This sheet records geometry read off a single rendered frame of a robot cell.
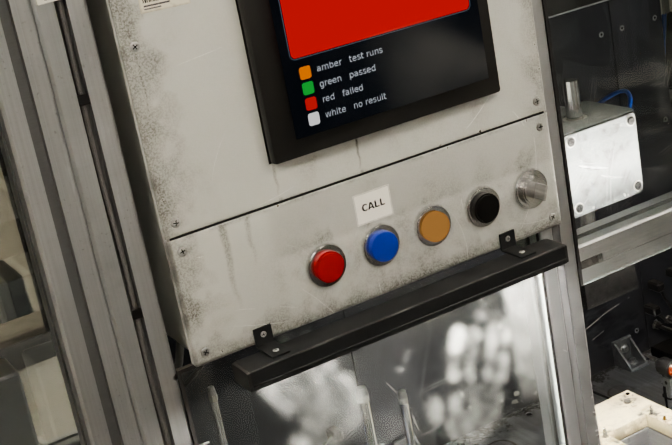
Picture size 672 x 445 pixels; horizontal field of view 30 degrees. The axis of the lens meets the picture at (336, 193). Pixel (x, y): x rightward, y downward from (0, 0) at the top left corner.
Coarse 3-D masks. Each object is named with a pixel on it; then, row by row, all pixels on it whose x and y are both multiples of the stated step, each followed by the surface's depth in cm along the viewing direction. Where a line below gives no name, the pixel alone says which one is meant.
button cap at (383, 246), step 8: (384, 232) 118; (376, 240) 118; (384, 240) 118; (392, 240) 118; (376, 248) 118; (384, 248) 118; (392, 248) 119; (376, 256) 118; (384, 256) 118; (392, 256) 119
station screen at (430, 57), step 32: (384, 32) 113; (416, 32) 114; (448, 32) 116; (480, 32) 118; (288, 64) 108; (320, 64) 110; (352, 64) 112; (384, 64) 113; (416, 64) 115; (448, 64) 116; (480, 64) 118; (288, 96) 109; (320, 96) 110; (352, 96) 112; (384, 96) 114; (416, 96) 115; (320, 128) 111
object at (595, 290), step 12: (612, 276) 160; (624, 276) 161; (636, 276) 162; (588, 288) 158; (600, 288) 159; (612, 288) 160; (624, 288) 161; (636, 288) 162; (588, 300) 159; (600, 300) 160
